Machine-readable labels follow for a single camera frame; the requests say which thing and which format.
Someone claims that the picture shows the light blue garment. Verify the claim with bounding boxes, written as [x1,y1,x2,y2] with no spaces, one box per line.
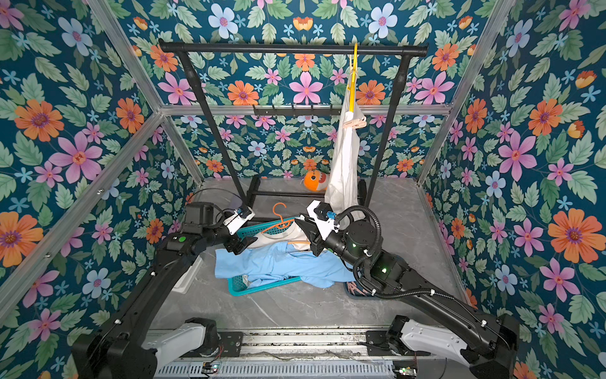
[215,242,354,288]

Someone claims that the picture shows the white t-shirt black print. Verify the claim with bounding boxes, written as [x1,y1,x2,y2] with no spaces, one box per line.
[324,90,365,213]

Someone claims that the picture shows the pink clothespin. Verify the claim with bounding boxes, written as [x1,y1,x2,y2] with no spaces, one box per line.
[343,118,367,129]

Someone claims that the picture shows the yellow plastic hanger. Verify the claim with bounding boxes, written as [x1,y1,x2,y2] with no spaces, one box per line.
[347,43,358,114]

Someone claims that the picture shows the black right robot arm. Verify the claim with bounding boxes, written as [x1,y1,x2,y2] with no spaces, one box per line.
[295,201,520,378]

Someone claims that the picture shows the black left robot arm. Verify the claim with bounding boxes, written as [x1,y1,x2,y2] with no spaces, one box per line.
[72,202,255,378]

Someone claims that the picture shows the teal laundry basket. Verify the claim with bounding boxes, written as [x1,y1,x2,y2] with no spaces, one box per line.
[227,218,301,297]

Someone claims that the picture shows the orange fish plush toy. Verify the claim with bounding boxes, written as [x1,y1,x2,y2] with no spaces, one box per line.
[304,170,330,192]

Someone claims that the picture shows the dark teal clothespin tray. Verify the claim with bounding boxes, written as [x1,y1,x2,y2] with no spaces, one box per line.
[343,281,377,300]

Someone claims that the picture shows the black clothes rack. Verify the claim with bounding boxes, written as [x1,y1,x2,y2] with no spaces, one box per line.
[150,40,429,204]

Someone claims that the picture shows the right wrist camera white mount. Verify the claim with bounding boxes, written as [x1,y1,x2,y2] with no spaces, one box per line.
[307,200,339,240]

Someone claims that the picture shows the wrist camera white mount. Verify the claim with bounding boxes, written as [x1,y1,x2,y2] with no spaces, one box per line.
[307,200,339,240]
[223,205,255,235]

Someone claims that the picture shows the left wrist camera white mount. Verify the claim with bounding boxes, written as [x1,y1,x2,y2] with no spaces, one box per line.
[223,205,255,235]

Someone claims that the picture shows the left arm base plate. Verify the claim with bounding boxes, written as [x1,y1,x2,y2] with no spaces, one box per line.
[200,332,244,358]

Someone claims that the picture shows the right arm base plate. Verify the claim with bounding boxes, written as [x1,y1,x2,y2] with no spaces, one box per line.
[358,330,431,357]

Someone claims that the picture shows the black wall hook rail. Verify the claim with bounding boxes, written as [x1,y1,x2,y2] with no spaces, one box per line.
[252,105,341,117]

